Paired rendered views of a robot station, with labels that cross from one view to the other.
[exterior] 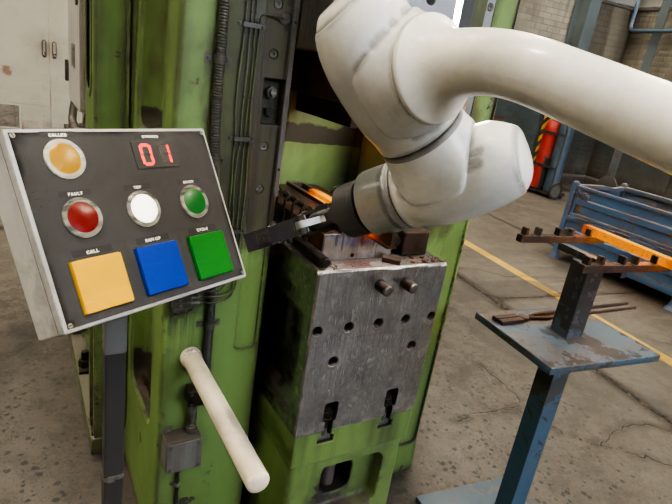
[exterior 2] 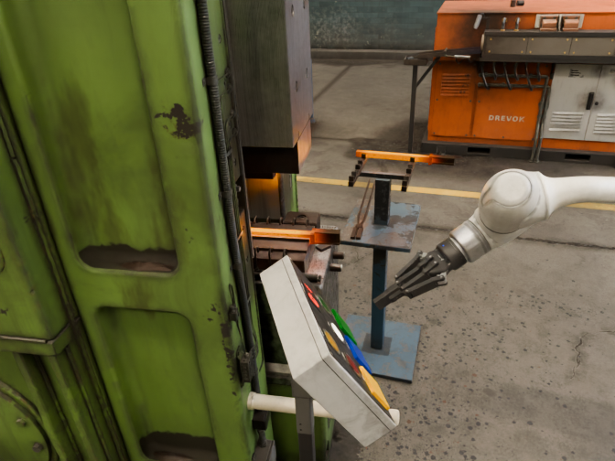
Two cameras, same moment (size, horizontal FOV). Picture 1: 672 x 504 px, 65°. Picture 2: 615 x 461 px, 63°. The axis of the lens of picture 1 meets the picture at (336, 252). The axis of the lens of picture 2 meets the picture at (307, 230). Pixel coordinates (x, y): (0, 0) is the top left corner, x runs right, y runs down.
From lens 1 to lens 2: 1.08 m
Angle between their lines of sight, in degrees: 43
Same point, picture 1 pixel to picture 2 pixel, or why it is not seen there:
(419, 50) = (554, 198)
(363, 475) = not seen: hidden behind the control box
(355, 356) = not seen: hidden behind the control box
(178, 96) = (215, 238)
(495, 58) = (589, 194)
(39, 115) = not seen: outside the picture
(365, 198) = (475, 251)
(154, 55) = (71, 201)
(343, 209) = (459, 261)
